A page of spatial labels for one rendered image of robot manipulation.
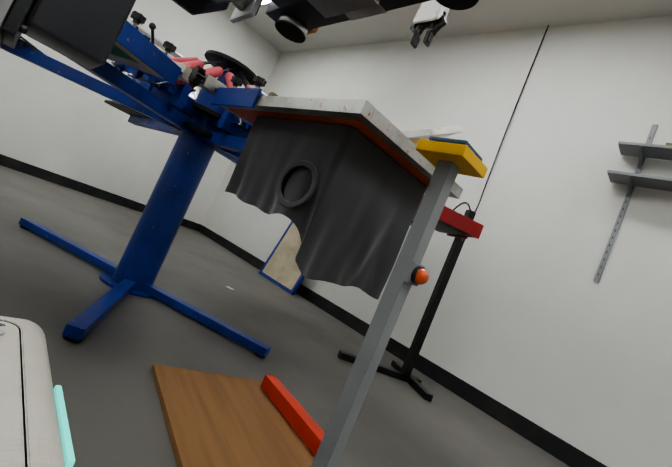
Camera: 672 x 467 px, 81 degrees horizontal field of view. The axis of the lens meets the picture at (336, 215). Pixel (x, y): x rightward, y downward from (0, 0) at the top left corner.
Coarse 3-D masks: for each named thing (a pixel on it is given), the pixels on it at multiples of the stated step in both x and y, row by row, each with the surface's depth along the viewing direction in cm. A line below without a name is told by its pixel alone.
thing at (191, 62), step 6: (174, 60) 203; (180, 60) 204; (186, 60) 205; (192, 60) 206; (198, 60) 202; (192, 66) 197; (210, 72) 192; (216, 72) 196; (222, 72) 200; (228, 72) 201; (240, 72) 214; (228, 78) 197; (240, 78) 226; (180, 84) 179; (192, 84) 230; (228, 84) 195; (246, 84) 214; (240, 120) 179
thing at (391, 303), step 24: (432, 144) 91; (456, 144) 87; (456, 168) 93; (480, 168) 92; (432, 192) 92; (432, 216) 91; (408, 240) 92; (408, 264) 90; (408, 288) 91; (384, 312) 90; (384, 336) 89; (360, 360) 90; (360, 384) 88; (336, 408) 90; (360, 408) 90; (336, 432) 88; (336, 456) 88
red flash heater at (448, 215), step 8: (448, 208) 233; (440, 216) 232; (448, 216) 234; (456, 216) 235; (464, 216) 237; (440, 224) 245; (448, 224) 235; (456, 224) 235; (464, 224) 237; (472, 224) 238; (480, 224) 240; (440, 232) 282; (448, 232) 264; (456, 232) 250; (464, 232) 239; (472, 232) 239; (480, 232) 240
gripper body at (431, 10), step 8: (432, 0) 128; (424, 8) 130; (432, 8) 127; (440, 8) 125; (448, 8) 127; (416, 16) 131; (424, 16) 128; (432, 16) 126; (440, 16) 125; (424, 24) 130
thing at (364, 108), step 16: (272, 96) 123; (288, 112) 120; (304, 112) 113; (320, 112) 106; (336, 112) 101; (352, 112) 96; (368, 112) 96; (384, 128) 101; (400, 144) 107; (416, 160) 114
